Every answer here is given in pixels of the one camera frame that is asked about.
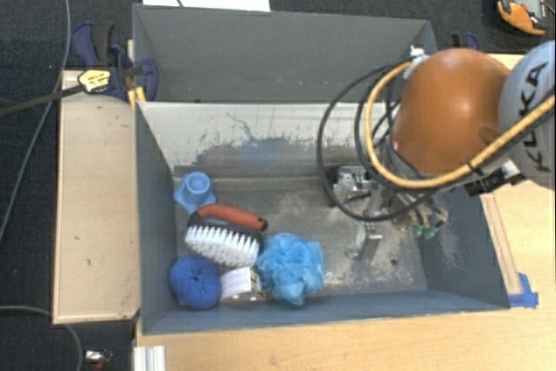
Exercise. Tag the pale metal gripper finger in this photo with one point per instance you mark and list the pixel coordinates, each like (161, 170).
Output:
(359, 240)
(370, 248)

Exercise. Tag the light blue mesh bath pouf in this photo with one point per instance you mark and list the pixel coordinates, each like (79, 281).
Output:
(291, 267)

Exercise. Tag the white small box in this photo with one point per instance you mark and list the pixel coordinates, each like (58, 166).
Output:
(236, 282)

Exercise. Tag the grey metal bin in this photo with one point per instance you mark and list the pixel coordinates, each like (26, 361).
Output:
(278, 56)

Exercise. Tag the light blue plastic cup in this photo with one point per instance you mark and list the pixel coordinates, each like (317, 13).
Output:
(195, 189)

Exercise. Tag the pale wood board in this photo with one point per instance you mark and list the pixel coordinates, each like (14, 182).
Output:
(97, 204)

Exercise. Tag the black cylinder on white bracket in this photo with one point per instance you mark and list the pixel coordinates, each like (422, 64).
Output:
(485, 185)

